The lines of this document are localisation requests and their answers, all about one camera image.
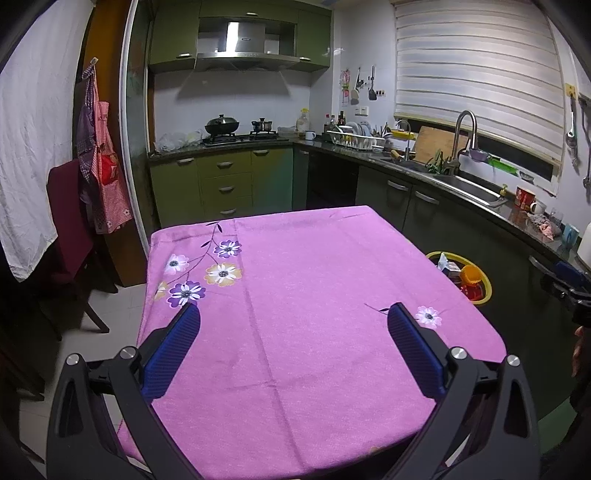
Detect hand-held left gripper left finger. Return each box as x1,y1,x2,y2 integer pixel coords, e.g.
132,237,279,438
46,304,204,480

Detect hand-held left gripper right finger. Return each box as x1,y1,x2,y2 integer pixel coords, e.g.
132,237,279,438
387,302,542,480

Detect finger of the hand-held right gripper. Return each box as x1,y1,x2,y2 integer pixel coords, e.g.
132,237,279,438
556,262,591,289
542,275,591,304

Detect yellow rimmed trash bin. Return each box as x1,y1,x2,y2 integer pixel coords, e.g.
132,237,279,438
425,250,494,305

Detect person's right hand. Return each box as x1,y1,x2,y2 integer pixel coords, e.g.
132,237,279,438
573,325,586,377

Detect pink floral tablecloth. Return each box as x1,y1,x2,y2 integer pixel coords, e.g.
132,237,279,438
115,205,506,480

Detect green sink holder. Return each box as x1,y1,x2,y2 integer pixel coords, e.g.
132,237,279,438
468,148,520,175

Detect steel sink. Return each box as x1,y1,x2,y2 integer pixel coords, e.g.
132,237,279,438
369,152,509,206

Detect red checkered apron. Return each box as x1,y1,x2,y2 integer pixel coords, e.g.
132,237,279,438
88,69,134,235

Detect dark red chair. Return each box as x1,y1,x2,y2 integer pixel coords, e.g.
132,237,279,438
46,159,112,333

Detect green leafy plant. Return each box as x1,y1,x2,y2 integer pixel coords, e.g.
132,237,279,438
425,150,451,175

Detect tall steel faucet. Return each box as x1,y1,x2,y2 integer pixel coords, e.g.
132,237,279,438
451,110,478,174

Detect green base cabinet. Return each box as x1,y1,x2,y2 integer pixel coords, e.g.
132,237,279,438
148,147,295,229

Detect wooden cutting board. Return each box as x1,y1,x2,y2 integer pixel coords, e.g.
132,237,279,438
412,126,455,165

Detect small steel faucet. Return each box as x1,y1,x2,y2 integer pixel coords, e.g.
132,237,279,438
394,120,413,160

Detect white plastic bags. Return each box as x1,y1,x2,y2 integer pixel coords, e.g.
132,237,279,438
154,131,204,153

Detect white dish rack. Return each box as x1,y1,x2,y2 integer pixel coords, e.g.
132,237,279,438
327,121,386,151

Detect white window blind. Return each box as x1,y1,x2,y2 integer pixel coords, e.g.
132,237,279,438
392,0,568,162

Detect gas stove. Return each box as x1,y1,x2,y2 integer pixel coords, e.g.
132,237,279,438
203,131,289,147

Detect black wok with lid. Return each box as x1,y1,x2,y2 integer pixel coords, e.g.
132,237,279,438
204,114,241,137

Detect purple apron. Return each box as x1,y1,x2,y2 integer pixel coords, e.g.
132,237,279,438
76,65,100,204

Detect glass sliding door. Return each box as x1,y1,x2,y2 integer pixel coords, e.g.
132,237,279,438
119,0,158,232

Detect white hanging sheet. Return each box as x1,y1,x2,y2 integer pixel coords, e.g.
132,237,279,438
0,0,93,282

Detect steel range hood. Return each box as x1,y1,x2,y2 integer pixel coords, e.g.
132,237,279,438
194,17,296,72

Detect green wall cabinet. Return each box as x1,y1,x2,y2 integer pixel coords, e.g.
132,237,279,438
148,0,333,75

